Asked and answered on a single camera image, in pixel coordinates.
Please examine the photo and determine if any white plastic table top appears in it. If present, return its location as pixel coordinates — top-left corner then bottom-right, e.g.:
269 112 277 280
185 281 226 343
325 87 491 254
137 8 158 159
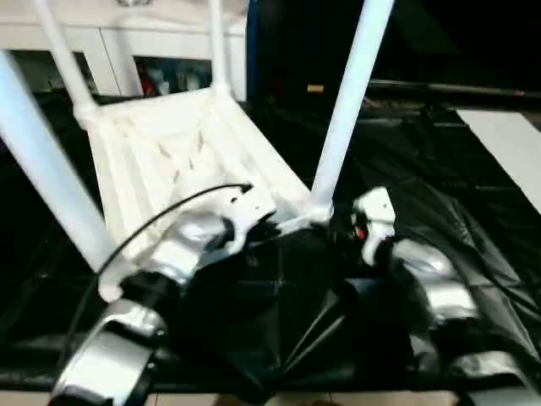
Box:
74 82 335 302

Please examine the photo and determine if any black table mat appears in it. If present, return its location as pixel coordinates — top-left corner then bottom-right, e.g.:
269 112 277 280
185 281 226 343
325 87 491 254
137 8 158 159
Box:
0 91 541 397

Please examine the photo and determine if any long black pole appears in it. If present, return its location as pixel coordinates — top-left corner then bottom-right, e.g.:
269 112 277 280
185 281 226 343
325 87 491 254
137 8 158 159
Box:
369 80 541 99

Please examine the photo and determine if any white flat board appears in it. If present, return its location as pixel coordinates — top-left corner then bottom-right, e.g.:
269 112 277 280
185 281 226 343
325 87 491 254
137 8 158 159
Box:
458 109 541 195

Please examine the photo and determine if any black fabric covered furniture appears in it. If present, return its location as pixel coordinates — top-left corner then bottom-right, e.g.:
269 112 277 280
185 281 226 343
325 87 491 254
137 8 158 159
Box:
244 0 541 96

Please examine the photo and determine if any white glass-door cabinet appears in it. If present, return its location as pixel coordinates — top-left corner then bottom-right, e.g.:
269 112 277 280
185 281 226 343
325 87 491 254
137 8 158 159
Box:
0 0 249 101

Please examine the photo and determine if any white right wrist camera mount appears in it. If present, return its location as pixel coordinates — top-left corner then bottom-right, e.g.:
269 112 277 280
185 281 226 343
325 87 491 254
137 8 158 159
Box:
352 185 398 266

